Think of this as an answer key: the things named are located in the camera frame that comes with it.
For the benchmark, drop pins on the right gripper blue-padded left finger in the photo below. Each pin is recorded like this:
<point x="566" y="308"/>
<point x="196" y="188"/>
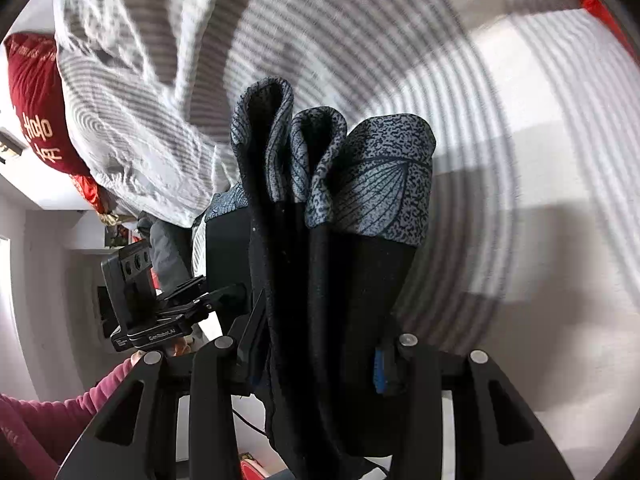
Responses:
<point x="135" y="434"/>

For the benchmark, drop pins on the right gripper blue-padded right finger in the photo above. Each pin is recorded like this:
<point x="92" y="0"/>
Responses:
<point x="496" y="433"/>

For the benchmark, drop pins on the black blanket with blue border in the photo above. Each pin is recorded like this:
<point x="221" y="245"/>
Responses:
<point x="322" y="227"/>

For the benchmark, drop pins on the pink sleeved left forearm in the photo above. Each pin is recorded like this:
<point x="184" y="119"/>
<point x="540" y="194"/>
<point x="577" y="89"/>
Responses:
<point x="36" y="436"/>

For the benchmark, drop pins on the person's left hand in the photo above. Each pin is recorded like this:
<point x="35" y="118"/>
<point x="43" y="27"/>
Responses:
<point x="176" y="347"/>

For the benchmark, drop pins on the dark grey jacket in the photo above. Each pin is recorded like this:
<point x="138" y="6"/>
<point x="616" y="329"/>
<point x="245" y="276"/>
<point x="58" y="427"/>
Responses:
<point x="171" y="251"/>

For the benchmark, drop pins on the white mattress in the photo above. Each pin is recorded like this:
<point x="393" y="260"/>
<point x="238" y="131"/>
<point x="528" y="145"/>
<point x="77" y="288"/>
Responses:
<point x="533" y="249"/>

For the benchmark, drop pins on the grey striped white duvet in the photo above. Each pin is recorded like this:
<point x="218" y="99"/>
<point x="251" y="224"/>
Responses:
<point x="150" y="85"/>

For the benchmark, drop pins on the dark red printed pillow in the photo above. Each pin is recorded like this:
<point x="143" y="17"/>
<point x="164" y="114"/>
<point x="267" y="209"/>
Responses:
<point x="35" y="89"/>

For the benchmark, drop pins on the red embroidered pillow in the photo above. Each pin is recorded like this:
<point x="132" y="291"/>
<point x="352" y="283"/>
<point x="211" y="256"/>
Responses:
<point x="598" y="10"/>

